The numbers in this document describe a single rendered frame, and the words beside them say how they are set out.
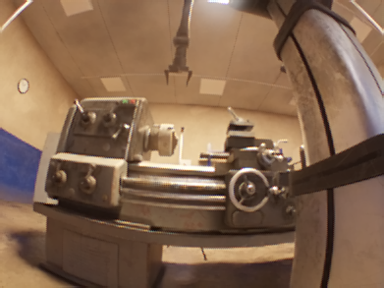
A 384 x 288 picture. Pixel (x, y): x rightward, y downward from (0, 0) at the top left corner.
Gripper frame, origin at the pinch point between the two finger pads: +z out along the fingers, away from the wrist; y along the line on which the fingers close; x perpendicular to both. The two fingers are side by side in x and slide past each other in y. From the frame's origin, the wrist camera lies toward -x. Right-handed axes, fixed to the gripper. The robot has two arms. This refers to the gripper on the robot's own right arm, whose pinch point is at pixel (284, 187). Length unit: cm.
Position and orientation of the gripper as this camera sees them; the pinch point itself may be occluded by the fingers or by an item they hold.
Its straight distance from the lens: 74.0
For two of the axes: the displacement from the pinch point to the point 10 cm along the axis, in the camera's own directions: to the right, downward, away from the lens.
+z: -0.2, 3.5, 9.4
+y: -1.8, 9.2, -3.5
